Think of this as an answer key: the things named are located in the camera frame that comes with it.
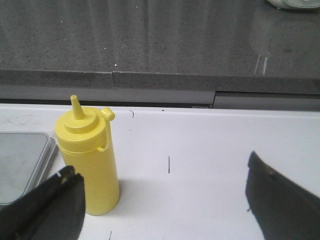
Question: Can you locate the grey stone counter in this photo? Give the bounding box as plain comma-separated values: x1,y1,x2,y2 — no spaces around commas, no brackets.
0,0,320,111

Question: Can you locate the silver electronic kitchen scale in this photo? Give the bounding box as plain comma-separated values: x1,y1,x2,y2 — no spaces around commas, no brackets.
0,131,58,209

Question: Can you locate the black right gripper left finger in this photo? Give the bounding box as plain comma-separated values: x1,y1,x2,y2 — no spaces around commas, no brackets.
0,166,86,240

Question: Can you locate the white kitchen appliance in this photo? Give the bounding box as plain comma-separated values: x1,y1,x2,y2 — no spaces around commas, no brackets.
267,0,320,10

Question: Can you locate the yellow squeeze bottle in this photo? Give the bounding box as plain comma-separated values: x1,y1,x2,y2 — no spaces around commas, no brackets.
55,95,120,216

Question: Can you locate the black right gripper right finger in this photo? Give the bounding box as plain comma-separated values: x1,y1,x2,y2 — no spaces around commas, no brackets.
245,152,320,240

